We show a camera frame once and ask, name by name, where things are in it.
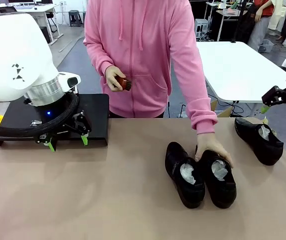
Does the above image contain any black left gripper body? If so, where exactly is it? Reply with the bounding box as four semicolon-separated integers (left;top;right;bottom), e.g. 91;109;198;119
30;96;72;124

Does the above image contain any black leather buckle shoe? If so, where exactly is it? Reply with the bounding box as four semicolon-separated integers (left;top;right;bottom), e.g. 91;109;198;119
234;116;285;166
195;144;238;210
164;141;206;210

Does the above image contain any wooden shoe brush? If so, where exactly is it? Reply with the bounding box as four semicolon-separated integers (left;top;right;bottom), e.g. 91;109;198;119
115;76;133;92

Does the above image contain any person's left forearm pink sleeve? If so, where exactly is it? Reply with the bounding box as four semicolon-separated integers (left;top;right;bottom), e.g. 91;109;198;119
177;47;219;136

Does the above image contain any person's right forearm pink sleeve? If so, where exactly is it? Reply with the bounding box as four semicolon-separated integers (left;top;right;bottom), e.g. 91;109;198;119
83;37;121;76

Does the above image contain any person's right hand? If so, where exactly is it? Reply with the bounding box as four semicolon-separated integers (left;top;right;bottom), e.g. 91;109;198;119
104;65;127;92

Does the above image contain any person's left hand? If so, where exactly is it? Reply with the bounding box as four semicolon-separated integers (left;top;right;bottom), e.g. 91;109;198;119
194;132;234;169

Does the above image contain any white paper shoe stuffing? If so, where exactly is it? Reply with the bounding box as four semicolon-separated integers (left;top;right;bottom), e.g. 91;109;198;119
179;162;197;186
211;159;230;182
257;124;272;141

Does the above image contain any large white table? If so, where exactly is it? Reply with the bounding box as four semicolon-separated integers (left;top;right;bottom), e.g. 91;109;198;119
196;41;286;104

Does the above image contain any grey storage bin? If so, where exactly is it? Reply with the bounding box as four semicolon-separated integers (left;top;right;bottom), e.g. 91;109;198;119
257;38;275;53

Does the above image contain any background person in red shirt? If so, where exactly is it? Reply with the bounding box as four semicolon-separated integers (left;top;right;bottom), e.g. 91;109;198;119
247;0;276;51

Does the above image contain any black computer tower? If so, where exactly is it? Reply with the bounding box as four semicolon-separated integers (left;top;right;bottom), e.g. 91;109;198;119
39;26;51;45

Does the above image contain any cluttered workbench desk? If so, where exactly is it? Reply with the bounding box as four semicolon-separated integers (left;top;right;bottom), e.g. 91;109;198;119
205;1;254;42

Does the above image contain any grey plastic stool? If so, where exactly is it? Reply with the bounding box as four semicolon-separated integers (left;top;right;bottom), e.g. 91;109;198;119
68;9;83;28

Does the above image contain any person torso in pink hoodie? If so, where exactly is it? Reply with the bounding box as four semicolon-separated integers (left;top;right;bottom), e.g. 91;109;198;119
82;0;219;136

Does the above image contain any white computer case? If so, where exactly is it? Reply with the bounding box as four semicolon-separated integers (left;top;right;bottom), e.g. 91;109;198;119
194;18;209;41

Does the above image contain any white office desk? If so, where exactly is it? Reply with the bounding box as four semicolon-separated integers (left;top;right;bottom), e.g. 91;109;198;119
15;3;64;46

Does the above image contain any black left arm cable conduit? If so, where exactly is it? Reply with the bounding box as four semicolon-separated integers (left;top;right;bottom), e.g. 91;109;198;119
0;93;81;139

